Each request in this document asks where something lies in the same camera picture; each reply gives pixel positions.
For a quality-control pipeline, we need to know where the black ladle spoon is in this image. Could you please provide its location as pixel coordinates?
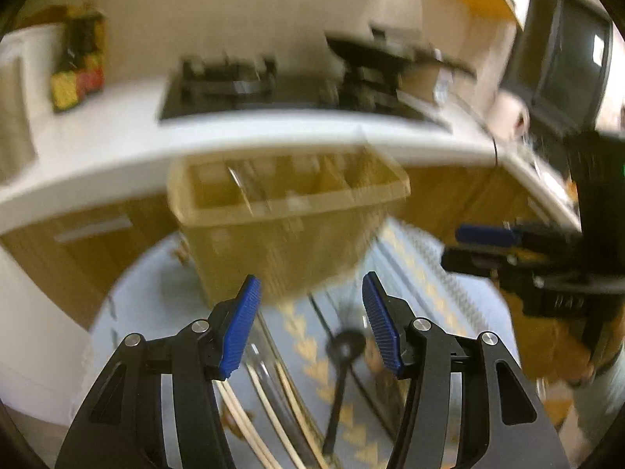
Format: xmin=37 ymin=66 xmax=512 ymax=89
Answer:
xmin=322 ymin=329 xmax=366 ymax=456

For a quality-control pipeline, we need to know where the steel spoon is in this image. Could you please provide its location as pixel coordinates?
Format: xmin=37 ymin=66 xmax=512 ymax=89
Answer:
xmin=247 ymin=315 xmax=320 ymax=468
xmin=228 ymin=164 xmax=262 ymax=213

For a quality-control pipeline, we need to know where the person's right hand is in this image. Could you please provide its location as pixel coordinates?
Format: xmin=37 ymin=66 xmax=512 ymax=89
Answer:
xmin=501 ymin=290 xmax=624 ymax=383

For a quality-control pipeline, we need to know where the white electric kettle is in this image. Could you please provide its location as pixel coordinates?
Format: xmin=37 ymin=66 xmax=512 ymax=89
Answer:
xmin=485 ymin=90 xmax=530 ymax=142

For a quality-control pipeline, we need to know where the patterned blue table mat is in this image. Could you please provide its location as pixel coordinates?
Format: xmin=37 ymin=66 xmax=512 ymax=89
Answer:
xmin=85 ymin=220 xmax=516 ymax=468

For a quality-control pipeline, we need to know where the yellow plastic utensil basket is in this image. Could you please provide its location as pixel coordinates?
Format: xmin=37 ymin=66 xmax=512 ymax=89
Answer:
xmin=167 ymin=145 xmax=411 ymax=306

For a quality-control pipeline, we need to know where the gold rice cooker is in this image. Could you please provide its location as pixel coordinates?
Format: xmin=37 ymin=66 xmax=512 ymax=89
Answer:
xmin=400 ymin=64 xmax=454 ymax=107

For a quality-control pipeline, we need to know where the dark window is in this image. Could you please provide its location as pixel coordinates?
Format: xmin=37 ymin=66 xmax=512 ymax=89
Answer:
xmin=502 ymin=0 xmax=612 ymax=134

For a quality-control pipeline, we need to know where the black wok with lid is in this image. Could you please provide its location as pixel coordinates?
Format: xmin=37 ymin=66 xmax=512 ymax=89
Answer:
xmin=324 ymin=31 xmax=477 ymax=79

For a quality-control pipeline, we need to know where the black gas stove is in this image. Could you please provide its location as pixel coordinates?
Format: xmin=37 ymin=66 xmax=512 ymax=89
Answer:
xmin=159 ymin=56 xmax=451 ymax=132

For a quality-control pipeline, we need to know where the grey cylindrical canister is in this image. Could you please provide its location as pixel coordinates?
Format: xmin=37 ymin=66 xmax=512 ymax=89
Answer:
xmin=0 ymin=56 xmax=37 ymax=184

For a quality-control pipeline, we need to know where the soy sauce bottle yellow label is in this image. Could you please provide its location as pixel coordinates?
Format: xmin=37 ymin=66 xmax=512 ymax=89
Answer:
xmin=51 ymin=18 xmax=86 ymax=112

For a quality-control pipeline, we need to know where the sauce bottle red label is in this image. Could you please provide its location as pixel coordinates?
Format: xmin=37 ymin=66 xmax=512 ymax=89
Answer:
xmin=75 ymin=11 xmax=106 ymax=97

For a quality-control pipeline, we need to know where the black power cable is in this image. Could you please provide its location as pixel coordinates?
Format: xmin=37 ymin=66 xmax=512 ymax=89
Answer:
xmin=459 ymin=102 xmax=500 ymax=168

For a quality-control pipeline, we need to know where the left drawer handle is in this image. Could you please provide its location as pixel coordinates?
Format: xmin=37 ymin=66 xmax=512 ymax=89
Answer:
xmin=53 ymin=215 xmax=134 ymax=245

